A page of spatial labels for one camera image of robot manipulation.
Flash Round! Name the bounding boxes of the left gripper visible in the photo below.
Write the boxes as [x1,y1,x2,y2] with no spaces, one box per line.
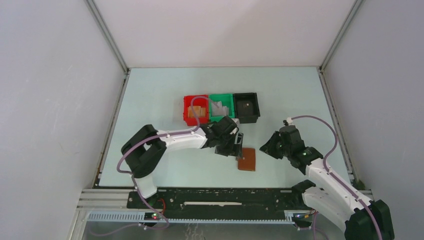
[215,132,243,159]

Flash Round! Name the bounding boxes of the brown leather card holder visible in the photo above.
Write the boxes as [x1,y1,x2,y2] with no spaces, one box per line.
[237,147,256,172]

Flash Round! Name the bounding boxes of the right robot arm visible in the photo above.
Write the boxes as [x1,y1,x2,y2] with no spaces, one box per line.
[260,117,395,240]

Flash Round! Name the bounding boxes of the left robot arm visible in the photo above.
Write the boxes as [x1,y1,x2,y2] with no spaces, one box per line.
[116,116,244,208]

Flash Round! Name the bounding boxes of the white cards in green bin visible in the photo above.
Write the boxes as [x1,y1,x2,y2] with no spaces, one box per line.
[211,101,230,117]

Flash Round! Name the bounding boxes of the orange cards in red bin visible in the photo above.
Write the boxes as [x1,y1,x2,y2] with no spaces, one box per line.
[187,105,207,118]

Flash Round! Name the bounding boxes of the black plastic bin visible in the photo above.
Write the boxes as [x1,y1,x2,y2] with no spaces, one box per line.
[233,92,261,124]

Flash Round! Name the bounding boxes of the green plastic bin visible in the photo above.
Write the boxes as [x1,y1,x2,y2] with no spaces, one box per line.
[208,93,235,122]

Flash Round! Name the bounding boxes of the red plastic bin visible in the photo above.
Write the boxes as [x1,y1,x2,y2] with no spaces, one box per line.
[182,95,210,127]

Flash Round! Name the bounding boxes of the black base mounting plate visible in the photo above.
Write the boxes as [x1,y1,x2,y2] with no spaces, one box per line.
[146,187,316,221]

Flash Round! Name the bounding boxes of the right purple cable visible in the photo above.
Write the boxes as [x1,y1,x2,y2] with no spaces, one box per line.
[288,115,385,240]

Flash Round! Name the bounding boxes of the white cable duct strip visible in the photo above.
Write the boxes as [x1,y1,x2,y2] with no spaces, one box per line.
[86,211,296,225]

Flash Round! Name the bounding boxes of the aluminium frame rails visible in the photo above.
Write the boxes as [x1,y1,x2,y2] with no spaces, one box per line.
[66,188,132,240]

